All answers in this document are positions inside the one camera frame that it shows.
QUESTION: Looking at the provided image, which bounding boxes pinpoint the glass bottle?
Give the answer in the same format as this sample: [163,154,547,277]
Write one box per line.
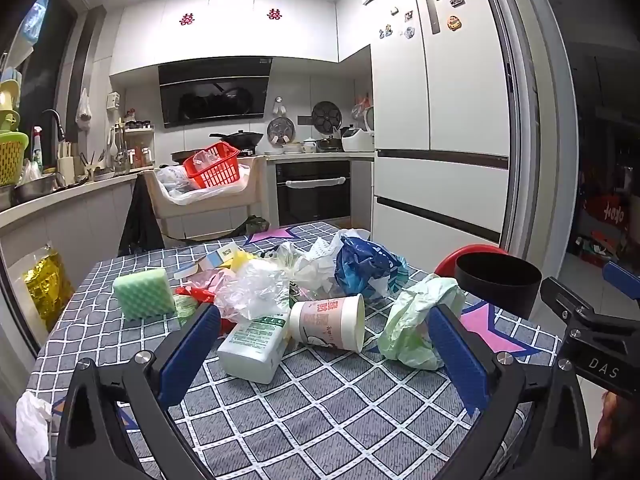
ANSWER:
[112,122,128,173]

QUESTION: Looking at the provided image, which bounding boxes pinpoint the dark blue plastic bag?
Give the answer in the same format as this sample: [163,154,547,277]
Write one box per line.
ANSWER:
[334,237,411,303]

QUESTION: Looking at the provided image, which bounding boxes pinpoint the person's right hand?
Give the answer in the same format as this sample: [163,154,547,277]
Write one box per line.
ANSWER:
[594,391,629,461]

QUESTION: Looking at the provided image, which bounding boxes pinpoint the spray bottle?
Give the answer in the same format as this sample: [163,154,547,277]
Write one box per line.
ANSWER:
[30,126,46,171]

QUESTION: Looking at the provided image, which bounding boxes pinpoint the black hanging cloth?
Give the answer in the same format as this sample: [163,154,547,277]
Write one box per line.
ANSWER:
[117,172,166,256]

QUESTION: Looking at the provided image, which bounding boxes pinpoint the green plastic basket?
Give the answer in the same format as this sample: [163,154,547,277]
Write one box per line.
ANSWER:
[0,130,30,186]

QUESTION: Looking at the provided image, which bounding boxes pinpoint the hanging plastic bag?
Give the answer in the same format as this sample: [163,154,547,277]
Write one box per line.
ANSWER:
[75,88,93,126]

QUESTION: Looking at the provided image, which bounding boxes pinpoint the red plastic chair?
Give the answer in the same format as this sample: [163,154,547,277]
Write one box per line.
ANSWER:
[434,244,508,278]

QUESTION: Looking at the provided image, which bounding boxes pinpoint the white liner bag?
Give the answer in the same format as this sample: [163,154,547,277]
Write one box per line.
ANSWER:
[155,162,251,206]

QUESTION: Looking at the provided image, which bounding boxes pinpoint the metal basin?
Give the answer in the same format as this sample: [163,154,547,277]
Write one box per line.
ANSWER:
[11,172,66,206]

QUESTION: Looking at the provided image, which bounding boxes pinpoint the green sponge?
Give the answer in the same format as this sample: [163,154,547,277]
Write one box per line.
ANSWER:
[112,267,178,322]

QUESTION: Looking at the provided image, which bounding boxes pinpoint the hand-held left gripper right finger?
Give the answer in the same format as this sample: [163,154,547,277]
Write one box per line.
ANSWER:
[425,303,597,480]

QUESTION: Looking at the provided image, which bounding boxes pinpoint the sink faucet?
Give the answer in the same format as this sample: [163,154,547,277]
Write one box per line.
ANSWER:
[41,109,67,143]

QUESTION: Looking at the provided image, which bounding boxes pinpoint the white rice cooker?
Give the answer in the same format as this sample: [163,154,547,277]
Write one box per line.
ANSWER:
[341,127,376,152]

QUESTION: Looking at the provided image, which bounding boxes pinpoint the white wall cabinets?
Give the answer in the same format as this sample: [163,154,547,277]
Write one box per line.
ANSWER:
[107,0,341,78]

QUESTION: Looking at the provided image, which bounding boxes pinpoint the black wok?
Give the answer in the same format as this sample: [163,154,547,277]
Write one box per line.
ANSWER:
[209,130,264,151]

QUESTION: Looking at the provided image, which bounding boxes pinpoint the white refrigerator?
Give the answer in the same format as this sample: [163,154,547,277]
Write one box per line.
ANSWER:
[370,0,513,261]

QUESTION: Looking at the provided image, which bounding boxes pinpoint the red shopping bag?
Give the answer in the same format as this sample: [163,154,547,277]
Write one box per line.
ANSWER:
[582,192,631,233]

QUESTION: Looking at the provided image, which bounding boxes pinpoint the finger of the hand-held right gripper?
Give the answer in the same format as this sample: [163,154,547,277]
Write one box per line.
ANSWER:
[539,276,640,334]
[601,260,640,304]

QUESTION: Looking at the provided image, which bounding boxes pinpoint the light green plastic bag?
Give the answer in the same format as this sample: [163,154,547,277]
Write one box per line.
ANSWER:
[377,274,467,372]

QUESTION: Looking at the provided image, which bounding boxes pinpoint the beige utensil holder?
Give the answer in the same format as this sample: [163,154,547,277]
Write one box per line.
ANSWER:
[56,141,76,186]

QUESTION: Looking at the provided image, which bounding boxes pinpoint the round metal steamer plate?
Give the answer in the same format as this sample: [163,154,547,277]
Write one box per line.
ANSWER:
[311,101,342,133]
[266,116,297,146]

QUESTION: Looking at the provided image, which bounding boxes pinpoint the spice rack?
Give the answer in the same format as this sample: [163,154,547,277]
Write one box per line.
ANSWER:
[122,120,156,171]

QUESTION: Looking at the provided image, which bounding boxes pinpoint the black built-in oven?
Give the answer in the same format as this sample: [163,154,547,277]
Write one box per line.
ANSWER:
[275,160,352,227]

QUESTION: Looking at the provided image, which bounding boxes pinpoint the pink plastic bag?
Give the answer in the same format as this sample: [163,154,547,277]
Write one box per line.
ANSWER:
[197,269,237,292]

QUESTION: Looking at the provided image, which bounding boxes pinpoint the group of fridge magnets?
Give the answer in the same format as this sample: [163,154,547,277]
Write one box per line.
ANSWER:
[378,0,480,41]

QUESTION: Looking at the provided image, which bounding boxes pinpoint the white plastic bag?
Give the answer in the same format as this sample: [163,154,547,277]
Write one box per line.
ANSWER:
[15,391,53,466]

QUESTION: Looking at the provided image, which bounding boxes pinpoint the white cardboard box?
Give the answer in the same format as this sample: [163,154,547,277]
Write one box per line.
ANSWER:
[174,242,241,281]

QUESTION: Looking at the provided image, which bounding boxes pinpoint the gold foil bag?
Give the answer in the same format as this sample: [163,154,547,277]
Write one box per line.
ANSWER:
[22,245,76,333]

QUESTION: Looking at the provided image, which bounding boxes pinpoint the grey checked tablecloth with stars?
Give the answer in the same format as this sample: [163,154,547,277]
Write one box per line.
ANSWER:
[25,220,563,480]

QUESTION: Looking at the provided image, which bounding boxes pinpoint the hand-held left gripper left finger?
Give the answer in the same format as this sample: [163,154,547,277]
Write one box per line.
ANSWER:
[55,302,222,480]

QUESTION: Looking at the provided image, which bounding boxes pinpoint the white plastic bottle green label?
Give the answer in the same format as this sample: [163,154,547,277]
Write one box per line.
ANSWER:
[216,310,292,385]

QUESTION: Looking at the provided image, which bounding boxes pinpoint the red wrapper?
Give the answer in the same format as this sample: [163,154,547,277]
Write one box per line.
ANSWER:
[175,285,236,331]

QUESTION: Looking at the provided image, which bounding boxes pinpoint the white paper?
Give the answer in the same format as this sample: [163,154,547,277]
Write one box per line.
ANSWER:
[277,237,346,291]

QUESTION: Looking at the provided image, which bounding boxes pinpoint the black range hood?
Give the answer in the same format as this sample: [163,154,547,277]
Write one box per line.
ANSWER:
[158,57,273,128]

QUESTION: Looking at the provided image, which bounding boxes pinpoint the red plastic basket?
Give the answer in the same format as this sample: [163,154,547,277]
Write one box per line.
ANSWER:
[182,141,242,191]

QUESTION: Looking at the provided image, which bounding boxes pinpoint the black trash bin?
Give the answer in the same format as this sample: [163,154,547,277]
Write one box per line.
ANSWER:
[454,252,542,320]

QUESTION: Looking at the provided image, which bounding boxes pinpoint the clear plastic bag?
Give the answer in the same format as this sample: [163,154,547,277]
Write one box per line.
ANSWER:
[215,257,301,323]

